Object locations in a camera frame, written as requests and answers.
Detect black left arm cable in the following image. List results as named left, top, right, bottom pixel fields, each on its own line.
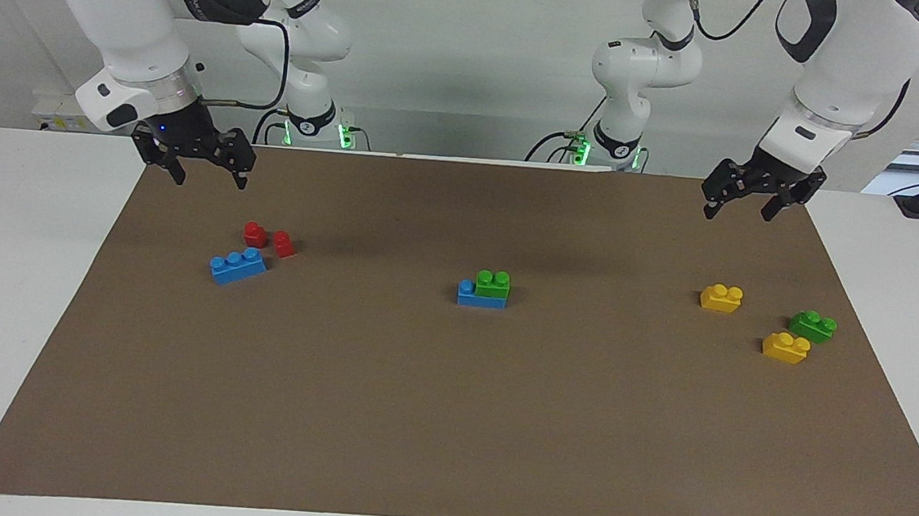
left=682, top=0, right=776, bottom=47

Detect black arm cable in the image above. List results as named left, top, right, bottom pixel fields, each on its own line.
left=682, top=0, right=776, bottom=47
left=193, top=12, right=294, bottom=114

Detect white power strip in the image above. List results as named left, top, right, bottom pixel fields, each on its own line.
left=31, top=89, right=101, bottom=136

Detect black right base cable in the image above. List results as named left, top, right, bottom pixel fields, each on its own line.
left=251, top=106, right=292, bottom=147

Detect blue three-stud block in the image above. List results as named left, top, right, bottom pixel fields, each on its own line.
left=208, top=245, right=271, bottom=289
left=456, top=279, right=509, bottom=310

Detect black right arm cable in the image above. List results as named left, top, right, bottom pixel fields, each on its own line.
left=193, top=12, right=294, bottom=114

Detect brown table mat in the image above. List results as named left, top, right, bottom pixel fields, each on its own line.
left=0, top=122, right=919, bottom=516

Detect yellow two-stud block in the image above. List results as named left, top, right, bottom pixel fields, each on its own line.
left=698, top=283, right=745, bottom=316
left=760, top=330, right=813, bottom=366

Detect green two-stud block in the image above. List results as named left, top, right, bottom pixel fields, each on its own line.
left=473, top=268, right=512, bottom=302
left=787, top=308, right=840, bottom=347

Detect black left base cable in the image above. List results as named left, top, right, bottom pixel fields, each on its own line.
left=524, top=90, right=609, bottom=169

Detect black base cable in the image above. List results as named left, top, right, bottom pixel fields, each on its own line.
left=251, top=106, right=292, bottom=147
left=524, top=90, right=609, bottom=169

